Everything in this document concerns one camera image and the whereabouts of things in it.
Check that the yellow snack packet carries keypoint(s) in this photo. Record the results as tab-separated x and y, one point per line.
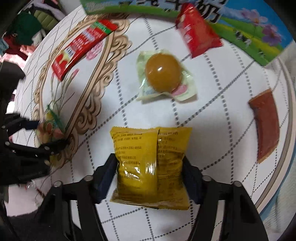
150	162

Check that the braised egg clear packet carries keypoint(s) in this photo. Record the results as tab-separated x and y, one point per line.
161	73

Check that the watermelon candy clear bag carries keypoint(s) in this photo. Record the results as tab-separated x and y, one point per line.
50	127

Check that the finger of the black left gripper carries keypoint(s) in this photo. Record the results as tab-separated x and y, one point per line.
13	122
43	151

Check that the pile of clothes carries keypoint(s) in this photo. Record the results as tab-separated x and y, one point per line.
21	21

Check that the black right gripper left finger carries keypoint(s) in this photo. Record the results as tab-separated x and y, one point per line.
69	212

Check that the green blue milk carton box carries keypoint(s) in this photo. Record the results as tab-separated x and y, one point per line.
251	25

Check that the long red snack packet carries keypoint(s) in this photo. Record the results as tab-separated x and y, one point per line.
78	47

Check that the small red snack packet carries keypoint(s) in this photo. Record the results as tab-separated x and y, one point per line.
196	32

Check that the brown snack packet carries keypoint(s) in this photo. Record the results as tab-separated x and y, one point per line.
267	123

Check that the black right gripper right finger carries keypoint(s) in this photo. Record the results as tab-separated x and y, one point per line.
225	210

